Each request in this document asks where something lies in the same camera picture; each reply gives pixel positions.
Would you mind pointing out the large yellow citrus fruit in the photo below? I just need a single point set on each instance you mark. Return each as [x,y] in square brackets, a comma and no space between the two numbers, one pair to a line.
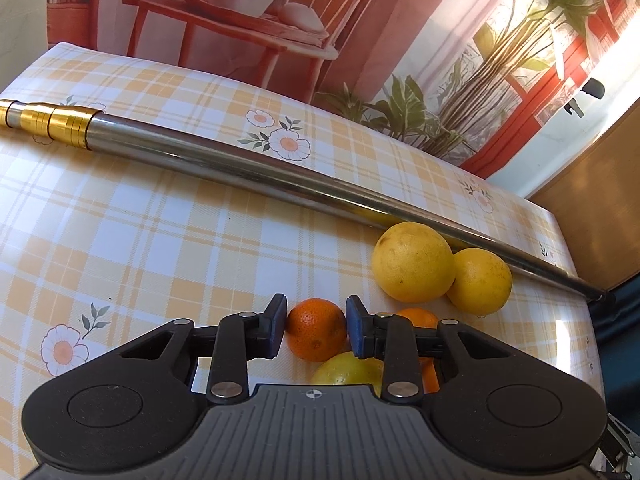
[412,260]

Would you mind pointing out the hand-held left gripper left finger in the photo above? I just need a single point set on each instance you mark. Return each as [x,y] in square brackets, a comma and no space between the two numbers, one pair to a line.
[277,327]

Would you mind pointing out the steel and gold telescopic pole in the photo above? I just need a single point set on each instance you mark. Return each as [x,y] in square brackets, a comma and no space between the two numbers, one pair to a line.
[250,160]

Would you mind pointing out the black backdrop clamp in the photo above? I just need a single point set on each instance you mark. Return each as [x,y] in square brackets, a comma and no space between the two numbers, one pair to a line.
[594,88]

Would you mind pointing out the dark blue cloth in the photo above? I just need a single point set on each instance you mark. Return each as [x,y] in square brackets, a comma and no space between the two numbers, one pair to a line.
[622,340]

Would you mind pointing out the small yellow citrus fruit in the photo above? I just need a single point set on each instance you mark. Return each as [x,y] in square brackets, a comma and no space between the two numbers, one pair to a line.
[345,370]

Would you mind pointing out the wall poster with red chair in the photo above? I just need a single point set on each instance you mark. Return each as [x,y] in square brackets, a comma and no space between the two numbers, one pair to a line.
[400,35]

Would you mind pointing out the medium yellow citrus fruit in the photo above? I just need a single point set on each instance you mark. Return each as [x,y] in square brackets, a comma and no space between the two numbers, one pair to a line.
[482,282]

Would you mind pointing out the brown wooden board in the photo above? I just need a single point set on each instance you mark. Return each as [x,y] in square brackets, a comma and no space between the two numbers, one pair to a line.
[600,200]

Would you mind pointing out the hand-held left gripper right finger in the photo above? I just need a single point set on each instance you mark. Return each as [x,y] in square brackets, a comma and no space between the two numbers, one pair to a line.
[356,327]

